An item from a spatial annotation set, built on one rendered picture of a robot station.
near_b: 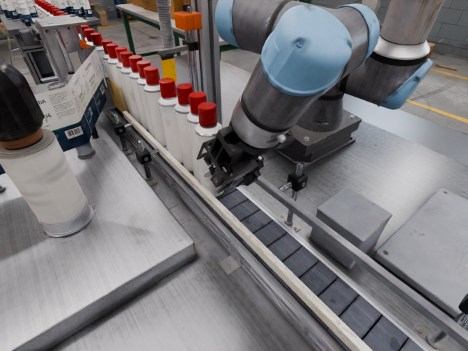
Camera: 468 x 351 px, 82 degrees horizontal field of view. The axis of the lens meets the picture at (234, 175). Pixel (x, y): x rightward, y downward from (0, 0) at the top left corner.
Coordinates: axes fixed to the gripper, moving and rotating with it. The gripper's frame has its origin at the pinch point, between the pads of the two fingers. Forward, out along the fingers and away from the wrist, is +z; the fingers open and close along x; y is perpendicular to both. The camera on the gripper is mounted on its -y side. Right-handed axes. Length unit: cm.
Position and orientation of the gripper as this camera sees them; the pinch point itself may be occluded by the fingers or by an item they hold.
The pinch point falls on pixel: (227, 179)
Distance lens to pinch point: 55.1
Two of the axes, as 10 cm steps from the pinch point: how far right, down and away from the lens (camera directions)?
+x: 5.3, 8.2, -2.1
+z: -3.1, 4.1, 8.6
